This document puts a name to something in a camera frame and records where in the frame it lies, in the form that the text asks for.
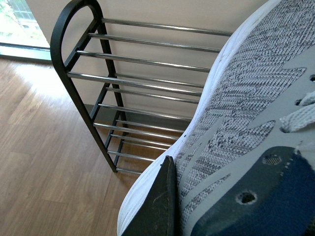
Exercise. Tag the grey knit sneaker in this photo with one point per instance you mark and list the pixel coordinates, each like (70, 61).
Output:
(246, 163)

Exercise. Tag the black metal shoe rack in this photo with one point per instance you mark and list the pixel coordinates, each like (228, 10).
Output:
(135, 83)

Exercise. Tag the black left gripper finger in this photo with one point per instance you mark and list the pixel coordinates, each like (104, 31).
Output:
(157, 216)

